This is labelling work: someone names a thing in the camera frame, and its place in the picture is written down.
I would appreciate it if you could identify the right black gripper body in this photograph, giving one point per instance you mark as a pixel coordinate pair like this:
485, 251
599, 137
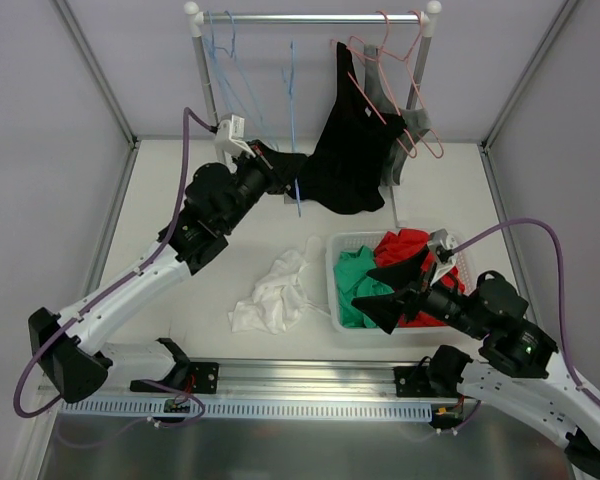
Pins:
418, 288

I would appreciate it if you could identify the red tank top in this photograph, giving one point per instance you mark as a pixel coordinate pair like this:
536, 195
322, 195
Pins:
396, 247

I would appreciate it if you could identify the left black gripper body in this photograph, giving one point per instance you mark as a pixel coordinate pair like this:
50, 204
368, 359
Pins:
271, 167

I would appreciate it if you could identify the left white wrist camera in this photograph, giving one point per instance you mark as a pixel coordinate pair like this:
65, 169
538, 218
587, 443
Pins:
229, 136

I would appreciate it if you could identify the white slotted cable duct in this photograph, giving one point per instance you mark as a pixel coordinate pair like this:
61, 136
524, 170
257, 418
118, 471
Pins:
217, 408

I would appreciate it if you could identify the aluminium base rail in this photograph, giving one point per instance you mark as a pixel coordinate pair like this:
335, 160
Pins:
300, 380

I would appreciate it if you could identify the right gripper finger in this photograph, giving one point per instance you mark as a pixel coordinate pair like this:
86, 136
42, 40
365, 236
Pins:
400, 275
386, 311

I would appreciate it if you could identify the white plastic basket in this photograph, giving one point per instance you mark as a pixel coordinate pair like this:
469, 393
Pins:
352, 242

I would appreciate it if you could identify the blue hanger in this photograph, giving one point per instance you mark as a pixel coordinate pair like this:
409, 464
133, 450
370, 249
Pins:
260, 119
231, 100
289, 80

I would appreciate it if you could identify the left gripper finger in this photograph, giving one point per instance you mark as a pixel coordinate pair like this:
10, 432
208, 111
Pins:
282, 185
281, 162

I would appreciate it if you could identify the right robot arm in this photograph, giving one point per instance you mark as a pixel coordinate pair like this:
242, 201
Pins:
520, 369

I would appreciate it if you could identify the grey tank top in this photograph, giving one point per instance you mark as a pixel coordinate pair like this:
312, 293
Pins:
417, 121

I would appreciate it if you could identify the green tank top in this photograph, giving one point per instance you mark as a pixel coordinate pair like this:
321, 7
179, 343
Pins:
353, 282

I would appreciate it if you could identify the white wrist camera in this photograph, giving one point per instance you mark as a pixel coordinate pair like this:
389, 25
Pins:
441, 245
229, 136

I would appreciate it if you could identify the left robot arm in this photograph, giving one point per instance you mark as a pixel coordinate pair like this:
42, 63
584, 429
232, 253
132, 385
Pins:
73, 346

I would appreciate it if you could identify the white clothes rack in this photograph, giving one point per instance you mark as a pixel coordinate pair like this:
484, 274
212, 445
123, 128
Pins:
426, 21

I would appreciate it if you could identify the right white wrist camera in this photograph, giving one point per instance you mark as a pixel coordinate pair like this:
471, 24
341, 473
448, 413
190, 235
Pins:
441, 245

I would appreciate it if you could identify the white tank top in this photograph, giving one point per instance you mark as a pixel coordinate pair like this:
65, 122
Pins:
294, 286

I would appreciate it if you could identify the black tank top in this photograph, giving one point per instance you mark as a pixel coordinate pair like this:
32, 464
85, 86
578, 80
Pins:
342, 189

